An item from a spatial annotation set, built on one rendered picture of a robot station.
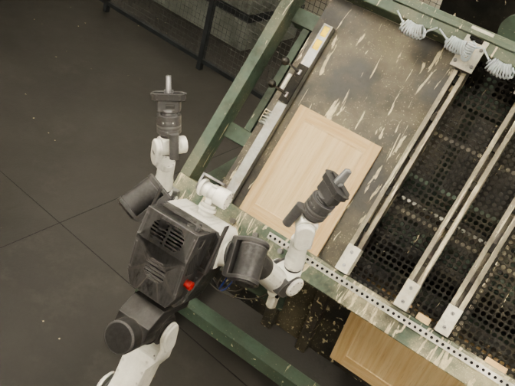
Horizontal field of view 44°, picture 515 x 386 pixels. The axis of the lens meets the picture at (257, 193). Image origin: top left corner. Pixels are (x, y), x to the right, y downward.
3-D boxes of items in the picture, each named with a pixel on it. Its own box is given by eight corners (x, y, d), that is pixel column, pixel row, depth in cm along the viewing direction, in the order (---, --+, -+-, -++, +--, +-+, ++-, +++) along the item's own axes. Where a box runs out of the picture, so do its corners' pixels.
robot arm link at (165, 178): (182, 165, 240) (176, 201, 253) (157, 157, 240) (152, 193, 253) (174, 182, 232) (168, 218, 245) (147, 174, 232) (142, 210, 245)
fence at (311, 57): (224, 197, 301) (221, 197, 297) (326, 26, 299) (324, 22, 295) (232, 203, 299) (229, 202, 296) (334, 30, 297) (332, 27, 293)
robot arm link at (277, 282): (284, 306, 227) (263, 289, 208) (262, 283, 234) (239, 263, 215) (306, 284, 228) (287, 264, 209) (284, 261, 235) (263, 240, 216)
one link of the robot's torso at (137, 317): (126, 364, 200) (148, 317, 196) (96, 341, 204) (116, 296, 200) (171, 340, 226) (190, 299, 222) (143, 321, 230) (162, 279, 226)
